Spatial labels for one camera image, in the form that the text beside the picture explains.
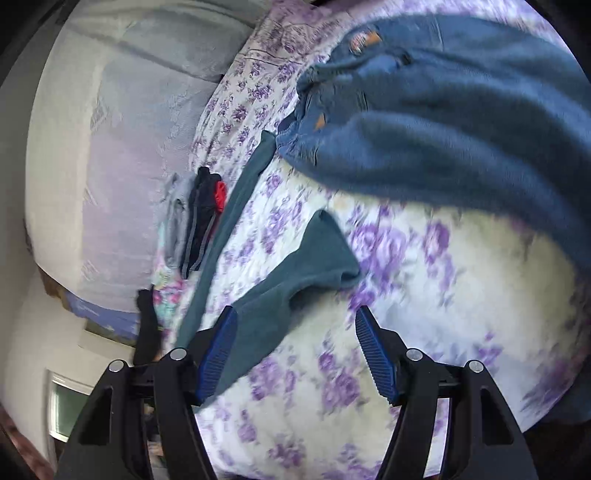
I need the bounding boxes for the colourful floral pillow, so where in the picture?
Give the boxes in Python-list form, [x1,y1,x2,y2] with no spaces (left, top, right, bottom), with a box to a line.
[150,263,185,333]

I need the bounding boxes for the blue cloth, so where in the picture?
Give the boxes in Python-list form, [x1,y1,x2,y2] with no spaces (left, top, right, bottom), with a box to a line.
[60,288,141,324]

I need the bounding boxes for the teal pants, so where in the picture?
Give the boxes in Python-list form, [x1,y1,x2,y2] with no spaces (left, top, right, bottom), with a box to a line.
[173,130,361,407]

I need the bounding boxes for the navy striped folded garment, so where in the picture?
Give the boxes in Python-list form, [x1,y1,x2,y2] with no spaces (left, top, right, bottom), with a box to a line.
[182,167,222,280]

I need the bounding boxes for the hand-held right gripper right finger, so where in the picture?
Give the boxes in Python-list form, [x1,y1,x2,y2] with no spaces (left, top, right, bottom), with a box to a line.
[355,305,539,480]

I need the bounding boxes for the blue jeans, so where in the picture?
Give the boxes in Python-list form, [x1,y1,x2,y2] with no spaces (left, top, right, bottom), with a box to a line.
[276,14,587,278]

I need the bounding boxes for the purple floral bedspread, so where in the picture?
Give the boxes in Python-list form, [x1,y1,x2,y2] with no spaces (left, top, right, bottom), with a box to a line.
[152,0,587,480]

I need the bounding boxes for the black cloth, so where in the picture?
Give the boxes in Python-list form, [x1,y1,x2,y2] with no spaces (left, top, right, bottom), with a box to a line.
[133,288,162,367]

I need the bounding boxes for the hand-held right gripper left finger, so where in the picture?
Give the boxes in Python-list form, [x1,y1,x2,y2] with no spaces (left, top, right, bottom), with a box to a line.
[55,305,239,480]

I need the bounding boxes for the grey folded garment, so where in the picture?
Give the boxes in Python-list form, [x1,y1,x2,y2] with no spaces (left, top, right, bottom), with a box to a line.
[159,174,195,271]

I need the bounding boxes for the white textured blanket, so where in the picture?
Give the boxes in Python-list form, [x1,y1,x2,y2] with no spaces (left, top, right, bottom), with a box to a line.
[23,18,259,315]

